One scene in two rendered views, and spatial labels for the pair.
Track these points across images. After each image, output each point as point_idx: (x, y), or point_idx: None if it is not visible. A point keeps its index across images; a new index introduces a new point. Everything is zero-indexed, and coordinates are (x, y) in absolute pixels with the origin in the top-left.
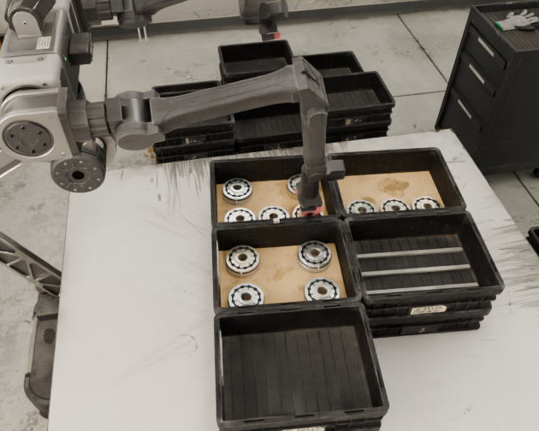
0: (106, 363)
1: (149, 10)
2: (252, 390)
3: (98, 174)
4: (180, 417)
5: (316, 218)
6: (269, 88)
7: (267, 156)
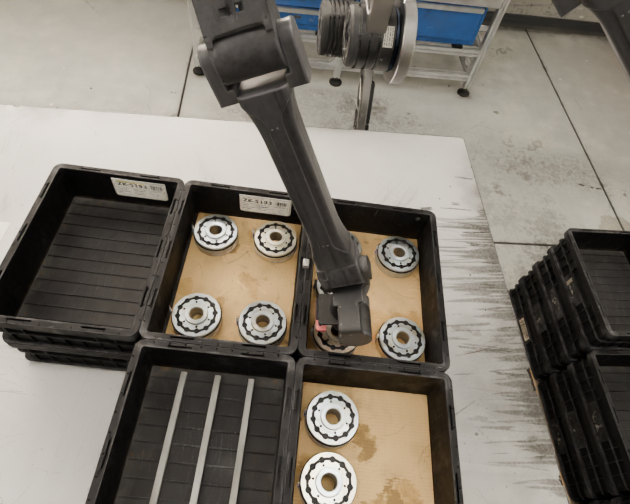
0: (219, 152)
1: None
2: (109, 225)
3: (347, 49)
4: None
5: (302, 317)
6: None
7: (511, 345)
